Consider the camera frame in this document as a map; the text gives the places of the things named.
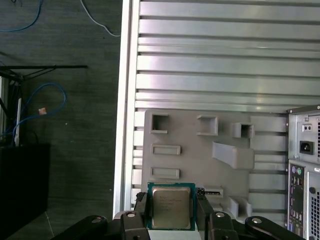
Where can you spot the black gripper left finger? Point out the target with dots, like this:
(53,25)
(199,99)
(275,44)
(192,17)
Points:
(132,227)

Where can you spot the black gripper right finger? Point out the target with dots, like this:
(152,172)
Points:
(220,227)

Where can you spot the silver CPU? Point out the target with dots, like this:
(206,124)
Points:
(171,207)

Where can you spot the RAM stick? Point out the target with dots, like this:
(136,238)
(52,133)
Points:
(212,192)

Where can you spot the grey parts rack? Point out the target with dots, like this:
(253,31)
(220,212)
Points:
(195,155)

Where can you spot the black PC case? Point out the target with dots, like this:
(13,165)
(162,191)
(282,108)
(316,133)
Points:
(292,140)

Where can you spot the black floor box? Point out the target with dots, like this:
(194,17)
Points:
(22,180)

